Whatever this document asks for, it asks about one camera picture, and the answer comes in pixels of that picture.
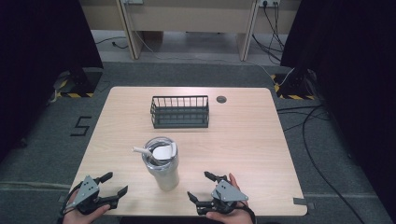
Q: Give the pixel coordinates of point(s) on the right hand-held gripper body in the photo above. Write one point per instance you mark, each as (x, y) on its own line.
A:
(227, 193)

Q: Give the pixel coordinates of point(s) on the silver tumbler with clear lid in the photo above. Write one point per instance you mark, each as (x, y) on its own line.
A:
(166, 177)

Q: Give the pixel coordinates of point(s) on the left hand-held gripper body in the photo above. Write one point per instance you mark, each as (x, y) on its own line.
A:
(88, 191)

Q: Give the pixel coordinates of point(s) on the person's left hand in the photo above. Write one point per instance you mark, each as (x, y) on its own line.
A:
(82, 217)

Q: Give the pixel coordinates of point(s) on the black curtain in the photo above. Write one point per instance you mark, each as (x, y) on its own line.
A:
(37, 62)
(358, 77)

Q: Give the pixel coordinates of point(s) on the round table grommet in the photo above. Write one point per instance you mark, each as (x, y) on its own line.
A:
(221, 99)

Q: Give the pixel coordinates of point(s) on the stand base with hazard stripes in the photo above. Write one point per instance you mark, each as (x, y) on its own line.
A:
(80, 84)
(295, 85)

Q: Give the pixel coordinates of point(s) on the person's right hand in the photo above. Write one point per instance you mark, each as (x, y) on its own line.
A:
(232, 217)

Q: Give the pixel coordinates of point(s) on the grey tape strip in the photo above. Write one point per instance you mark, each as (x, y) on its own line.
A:
(303, 202)

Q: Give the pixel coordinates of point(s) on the white power strip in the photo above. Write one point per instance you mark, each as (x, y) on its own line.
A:
(269, 2)

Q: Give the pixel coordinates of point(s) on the white straw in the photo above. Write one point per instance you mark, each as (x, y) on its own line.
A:
(140, 150)

